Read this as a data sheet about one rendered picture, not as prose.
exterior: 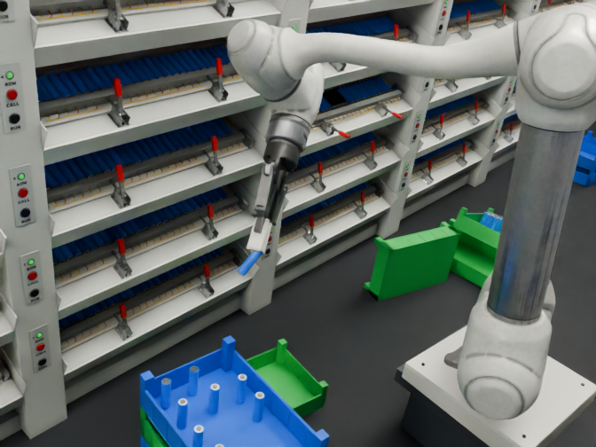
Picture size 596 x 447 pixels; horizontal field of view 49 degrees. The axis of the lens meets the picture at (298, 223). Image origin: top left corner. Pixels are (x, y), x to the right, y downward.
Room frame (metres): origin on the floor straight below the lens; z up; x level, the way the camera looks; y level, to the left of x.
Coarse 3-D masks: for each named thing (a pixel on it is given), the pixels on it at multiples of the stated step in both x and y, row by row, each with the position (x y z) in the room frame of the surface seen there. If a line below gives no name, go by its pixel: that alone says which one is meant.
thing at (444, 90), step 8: (440, 80) 2.30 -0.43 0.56; (448, 80) 2.31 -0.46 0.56; (456, 80) 2.37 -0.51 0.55; (464, 80) 2.41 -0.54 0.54; (472, 80) 2.43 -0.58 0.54; (480, 80) 2.46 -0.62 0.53; (488, 80) 2.49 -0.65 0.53; (496, 80) 2.55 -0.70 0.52; (432, 88) 2.15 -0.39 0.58; (440, 88) 2.27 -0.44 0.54; (448, 88) 2.29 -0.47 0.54; (456, 88) 2.30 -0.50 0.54; (464, 88) 2.35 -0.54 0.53; (472, 88) 2.39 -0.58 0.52; (480, 88) 2.46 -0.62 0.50; (432, 96) 2.14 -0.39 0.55; (440, 96) 2.22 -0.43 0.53; (448, 96) 2.25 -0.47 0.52; (456, 96) 2.31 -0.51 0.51; (464, 96) 2.38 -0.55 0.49; (432, 104) 2.18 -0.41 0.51; (440, 104) 2.24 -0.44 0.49
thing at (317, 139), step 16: (384, 80) 2.15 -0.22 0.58; (400, 80) 2.11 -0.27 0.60; (400, 96) 2.08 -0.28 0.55; (416, 96) 2.07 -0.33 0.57; (368, 112) 1.93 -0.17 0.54; (400, 112) 2.01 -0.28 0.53; (336, 128) 1.79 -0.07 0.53; (352, 128) 1.82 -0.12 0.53; (368, 128) 1.89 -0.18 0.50; (320, 144) 1.71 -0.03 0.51
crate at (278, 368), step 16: (272, 352) 1.33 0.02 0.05; (288, 352) 1.33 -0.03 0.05; (256, 368) 1.30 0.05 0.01; (272, 368) 1.31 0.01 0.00; (288, 368) 1.32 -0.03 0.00; (304, 368) 1.27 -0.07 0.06; (272, 384) 1.25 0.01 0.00; (288, 384) 1.26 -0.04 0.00; (304, 384) 1.26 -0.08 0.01; (320, 384) 1.20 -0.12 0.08; (288, 400) 1.20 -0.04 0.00; (304, 400) 1.21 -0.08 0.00; (320, 400) 1.19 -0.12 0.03
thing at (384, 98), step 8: (384, 96) 2.01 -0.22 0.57; (392, 96) 2.04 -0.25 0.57; (352, 104) 1.89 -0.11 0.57; (360, 104) 1.91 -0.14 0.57; (368, 104) 1.94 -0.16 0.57; (376, 104) 1.98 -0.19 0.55; (328, 112) 1.80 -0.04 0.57; (336, 112) 1.82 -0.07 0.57; (344, 112) 1.84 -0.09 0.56; (352, 112) 1.88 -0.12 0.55; (320, 120) 1.76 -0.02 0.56; (312, 128) 1.72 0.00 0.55
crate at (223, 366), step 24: (216, 360) 0.95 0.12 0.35; (240, 360) 0.94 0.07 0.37; (144, 384) 0.83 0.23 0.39; (264, 384) 0.89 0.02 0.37; (144, 408) 0.83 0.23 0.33; (168, 408) 0.84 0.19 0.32; (192, 408) 0.85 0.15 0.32; (240, 408) 0.86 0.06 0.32; (264, 408) 0.87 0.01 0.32; (288, 408) 0.83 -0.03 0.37; (168, 432) 0.76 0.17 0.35; (192, 432) 0.79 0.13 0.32; (216, 432) 0.80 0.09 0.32; (240, 432) 0.81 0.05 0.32; (264, 432) 0.81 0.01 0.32; (288, 432) 0.82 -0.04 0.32; (312, 432) 0.79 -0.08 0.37
